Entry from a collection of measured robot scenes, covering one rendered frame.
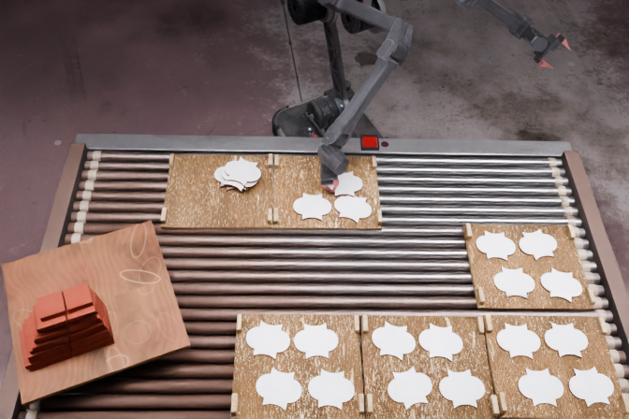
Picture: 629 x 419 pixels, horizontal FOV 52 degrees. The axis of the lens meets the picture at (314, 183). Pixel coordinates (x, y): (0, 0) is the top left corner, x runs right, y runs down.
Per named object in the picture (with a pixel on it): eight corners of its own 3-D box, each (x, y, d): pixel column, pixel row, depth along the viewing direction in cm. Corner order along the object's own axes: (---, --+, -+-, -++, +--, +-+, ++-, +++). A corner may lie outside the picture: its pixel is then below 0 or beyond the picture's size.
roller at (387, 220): (75, 215, 248) (72, 208, 244) (575, 221, 256) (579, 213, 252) (72, 226, 244) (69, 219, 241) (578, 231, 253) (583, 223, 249)
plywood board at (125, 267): (3, 267, 216) (1, 264, 215) (152, 223, 229) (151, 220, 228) (23, 406, 188) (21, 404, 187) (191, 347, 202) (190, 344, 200)
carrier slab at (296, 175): (274, 158, 263) (274, 155, 262) (374, 159, 265) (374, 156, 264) (272, 229, 242) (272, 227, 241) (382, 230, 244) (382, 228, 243)
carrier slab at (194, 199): (171, 157, 261) (170, 154, 260) (273, 157, 264) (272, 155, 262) (161, 229, 240) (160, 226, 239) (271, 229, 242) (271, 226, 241)
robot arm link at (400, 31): (424, 27, 224) (408, 18, 216) (406, 63, 227) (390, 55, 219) (339, -9, 252) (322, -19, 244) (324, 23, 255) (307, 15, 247)
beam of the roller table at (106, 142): (80, 142, 273) (77, 133, 268) (564, 150, 282) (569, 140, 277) (76, 157, 267) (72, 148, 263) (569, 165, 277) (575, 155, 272)
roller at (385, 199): (80, 195, 254) (78, 187, 250) (568, 200, 262) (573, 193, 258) (78, 205, 251) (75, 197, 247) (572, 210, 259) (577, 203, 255)
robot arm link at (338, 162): (343, 133, 241) (329, 128, 234) (362, 150, 234) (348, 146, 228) (327, 159, 245) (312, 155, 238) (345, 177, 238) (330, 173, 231)
